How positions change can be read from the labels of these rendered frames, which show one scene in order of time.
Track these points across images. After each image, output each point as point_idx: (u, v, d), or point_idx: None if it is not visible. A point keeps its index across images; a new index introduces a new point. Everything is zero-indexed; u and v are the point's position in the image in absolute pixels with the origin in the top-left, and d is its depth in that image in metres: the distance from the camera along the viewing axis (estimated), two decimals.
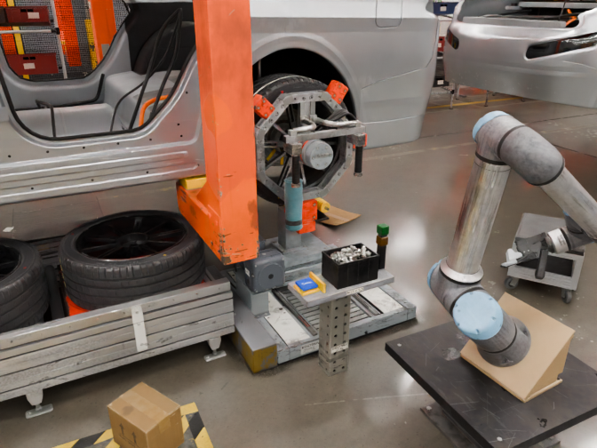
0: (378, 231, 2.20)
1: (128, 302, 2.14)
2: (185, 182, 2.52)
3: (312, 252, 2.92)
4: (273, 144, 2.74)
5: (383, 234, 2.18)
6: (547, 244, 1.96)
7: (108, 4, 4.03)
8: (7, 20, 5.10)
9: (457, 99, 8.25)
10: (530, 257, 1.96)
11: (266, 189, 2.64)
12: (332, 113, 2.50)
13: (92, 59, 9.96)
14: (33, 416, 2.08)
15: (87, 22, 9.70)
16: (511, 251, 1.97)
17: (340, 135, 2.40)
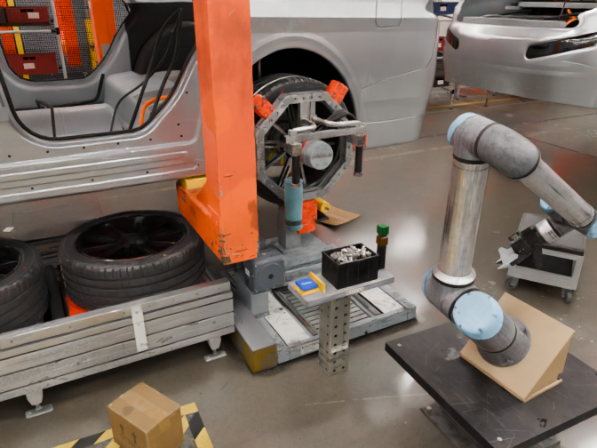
0: (378, 231, 2.20)
1: (128, 302, 2.14)
2: (185, 182, 2.52)
3: (312, 252, 2.92)
4: (273, 144, 2.74)
5: (383, 234, 2.18)
6: (539, 238, 2.02)
7: (108, 4, 4.03)
8: (7, 20, 5.10)
9: (457, 99, 8.25)
10: (523, 258, 2.05)
11: (266, 189, 2.64)
12: (332, 113, 2.50)
13: (92, 59, 9.96)
14: (33, 416, 2.08)
15: (87, 22, 9.70)
16: (504, 256, 2.08)
17: (340, 135, 2.40)
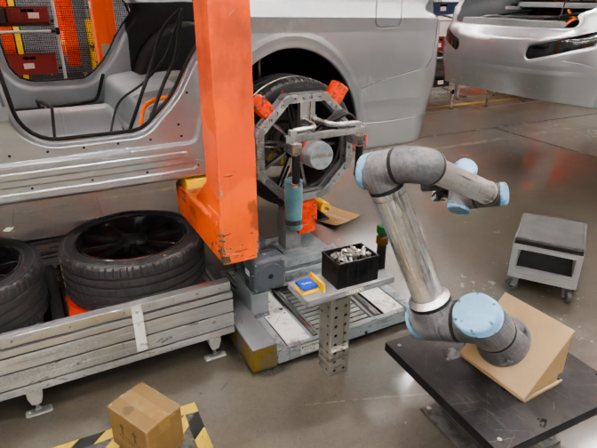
0: (378, 231, 2.20)
1: (128, 302, 2.14)
2: (185, 182, 2.52)
3: (312, 252, 2.92)
4: (273, 144, 2.74)
5: (383, 234, 2.18)
6: None
7: (108, 4, 4.03)
8: (7, 20, 5.10)
9: (457, 99, 8.25)
10: None
11: (266, 189, 2.64)
12: (332, 113, 2.50)
13: (92, 59, 9.96)
14: (33, 416, 2.08)
15: (87, 22, 9.70)
16: None
17: (340, 135, 2.40)
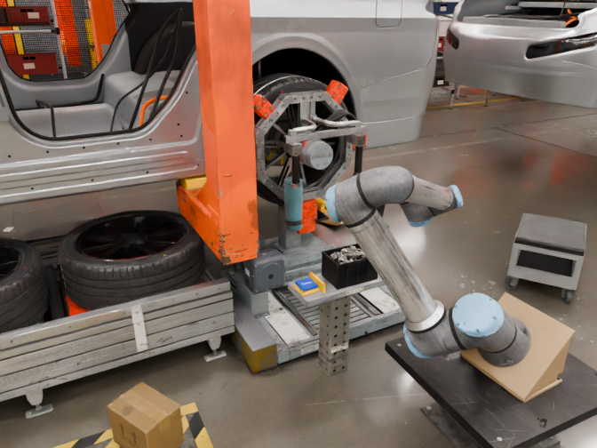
0: None
1: (128, 302, 2.14)
2: (185, 182, 2.52)
3: (312, 252, 2.92)
4: (273, 144, 2.74)
5: None
6: None
7: (108, 4, 4.03)
8: (7, 20, 5.10)
9: (457, 99, 8.25)
10: None
11: (266, 189, 2.64)
12: (332, 113, 2.50)
13: (92, 59, 9.96)
14: (33, 416, 2.08)
15: (87, 22, 9.70)
16: None
17: (340, 135, 2.40)
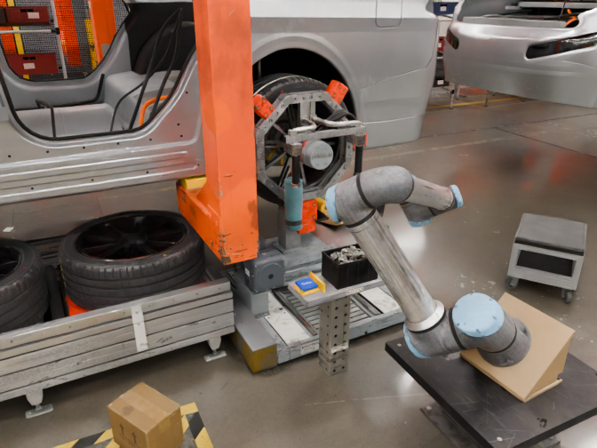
0: None
1: (128, 302, 2.14)
2: (185, 182, 2.52)
3: (312, 252, 2.92)
4: (273, 144, 2.74)
5: None
6: None
7: (108, 4, 4.03)
8: (7, 20, 5.10)
9: (457, 99, 8.25)
10: None
11: (266, 189, 2.64)
12: (332, 113, 2.50)
13: (92, 59, 9.96)
14: (33, 416, 2.08)
15: (87, 22, 9.70)
16: None
17: (340, 135, 2.40)
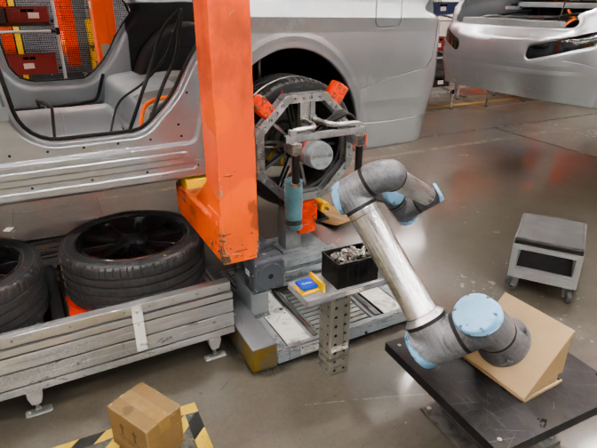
0: None
1: (128, 302, 2.14)
2: (185, 182, 2.52)
3: (312, 252, 2.92)
4: (273, 144, 2.74)
5: None
6: None
7: (108, 4, 4.03)
8: (7, 20, 5.10)
9: (457, 99, 8.25)
10: None
11: (266, 189, 2.64)
12: (332, 113, 2.50)
13: (92, 59, 9.96)
14: (33, 416, 2.08)
15: (87, 22, 9.70)
16: None
17: (340, 135, 2.40)
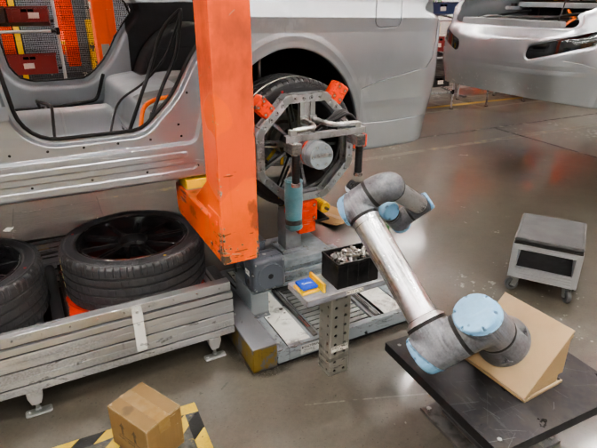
0: None
1: (128, 302, 2.14)
2: (185, 182, 2.52)
3: (312, 252, 2.92)
4: (273, 144, 2.74)
5: None
6: None
7: (108, 4, 4.03)
8: (7, 20, 5.10)
9: (457, 99, 8.25)
10: None
11: (266, 189, 2.64)
12: (332, 113, 2.50)
13: (92, 59, 9.96)
14: (33, 416, 2.08)
15: (87, 22, 9.70)
16: None
17: (340, 135, 2.40)
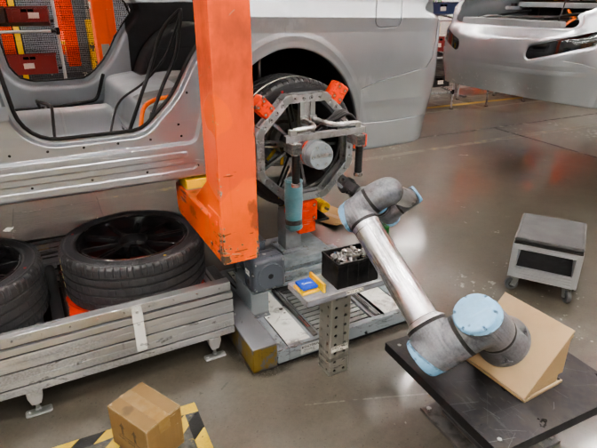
0: None
1: (128, 302, 2.14)
2: (185, 182, 2.52)
3: (312, 252, 2.92)
4: (273, 144, 2.74)
5: None
6: None
7: (108, 4, 4.03)
8: (7, 20, 5.10)
9: (457, 99, 8.25)
10: (352, 179, 2.70)
11: (266, 189, 2.64)
12: (332, 113, 2.50)
13: (92, 59, 9.96)
14: (33, 416, 2.08)
15: (87, 22, 9.70)
16: None
17: (340, 135, 2.40)
